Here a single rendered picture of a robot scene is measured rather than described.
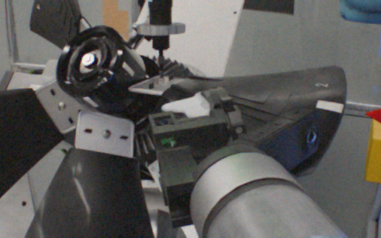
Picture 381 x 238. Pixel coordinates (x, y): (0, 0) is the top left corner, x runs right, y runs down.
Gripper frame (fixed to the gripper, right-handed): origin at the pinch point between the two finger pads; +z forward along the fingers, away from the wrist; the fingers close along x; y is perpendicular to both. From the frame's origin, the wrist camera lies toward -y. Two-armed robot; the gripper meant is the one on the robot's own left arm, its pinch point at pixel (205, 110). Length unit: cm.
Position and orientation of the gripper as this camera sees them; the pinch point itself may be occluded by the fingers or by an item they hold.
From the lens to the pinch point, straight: 46.0
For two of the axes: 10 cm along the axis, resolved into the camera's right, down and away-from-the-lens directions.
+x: 1.1, 9.3, 3.4
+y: -9.8, 1.6, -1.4
